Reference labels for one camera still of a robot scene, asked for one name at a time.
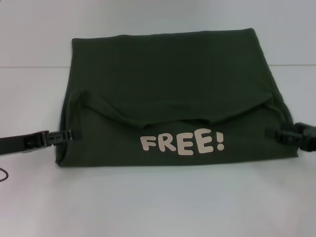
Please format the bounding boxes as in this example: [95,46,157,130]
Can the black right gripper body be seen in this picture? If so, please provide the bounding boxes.
[295,121,316,152]

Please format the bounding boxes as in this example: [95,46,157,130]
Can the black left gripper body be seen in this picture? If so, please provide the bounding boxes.
[0,130,51,156]

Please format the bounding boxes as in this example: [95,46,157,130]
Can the dark green t-shirt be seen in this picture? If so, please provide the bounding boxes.
[54,28,299,171]

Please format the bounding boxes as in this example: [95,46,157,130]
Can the left gripper cable with plug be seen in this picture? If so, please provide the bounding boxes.
[0,168,10,183]

